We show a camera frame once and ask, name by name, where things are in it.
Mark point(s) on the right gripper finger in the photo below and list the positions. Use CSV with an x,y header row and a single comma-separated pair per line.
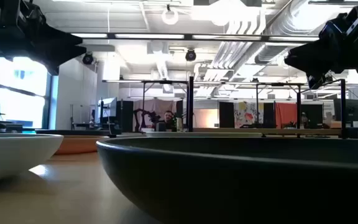
x,y
306,53
312,66

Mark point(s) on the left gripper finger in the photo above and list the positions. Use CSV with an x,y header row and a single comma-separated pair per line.
x,y
75,50
68,39

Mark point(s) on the orange plate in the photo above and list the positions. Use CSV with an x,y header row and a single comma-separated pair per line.
x,y
79,145

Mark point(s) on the white bowl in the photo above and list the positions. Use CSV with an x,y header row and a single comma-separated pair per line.
x,y
11,155

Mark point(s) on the pale green plate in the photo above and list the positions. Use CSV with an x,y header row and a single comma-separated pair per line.
x,y
204,134

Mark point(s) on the large dark foreground bowl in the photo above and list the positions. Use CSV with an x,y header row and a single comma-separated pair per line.
x,y
235,180

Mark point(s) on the background black robot arm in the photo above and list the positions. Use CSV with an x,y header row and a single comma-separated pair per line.
x,y
143,116

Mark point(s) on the black ceiling spot lamp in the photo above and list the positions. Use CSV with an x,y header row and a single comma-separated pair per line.
x,y
190,55
87,58

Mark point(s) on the orange cloth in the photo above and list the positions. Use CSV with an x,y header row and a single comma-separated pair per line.
x,y
286,115

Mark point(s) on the large bright window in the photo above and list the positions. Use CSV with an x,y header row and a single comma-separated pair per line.
x,y
20,105

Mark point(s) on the bright computer monitor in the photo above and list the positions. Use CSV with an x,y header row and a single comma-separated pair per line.
x,y
108,107

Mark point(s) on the black partition panel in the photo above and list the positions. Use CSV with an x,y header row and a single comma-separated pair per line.
x,y
126,115
226,115

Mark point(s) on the floral cloth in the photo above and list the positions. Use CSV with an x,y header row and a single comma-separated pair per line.
x,y
247,116

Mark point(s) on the pink curtain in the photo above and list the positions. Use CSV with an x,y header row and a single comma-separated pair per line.
x,y
157,105

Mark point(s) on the person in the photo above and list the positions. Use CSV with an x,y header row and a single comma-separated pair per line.
x,y
168,119

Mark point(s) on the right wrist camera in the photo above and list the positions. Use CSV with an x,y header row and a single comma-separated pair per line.
x,y
342,25

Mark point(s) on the silver ventilation duct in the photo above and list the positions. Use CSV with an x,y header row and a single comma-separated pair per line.
x,y
291,18

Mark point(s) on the black frame wooden shelf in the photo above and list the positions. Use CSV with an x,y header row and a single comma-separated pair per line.
x,y
275,131

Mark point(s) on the background black metal frame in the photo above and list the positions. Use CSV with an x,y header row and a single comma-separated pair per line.
x,y
166,81

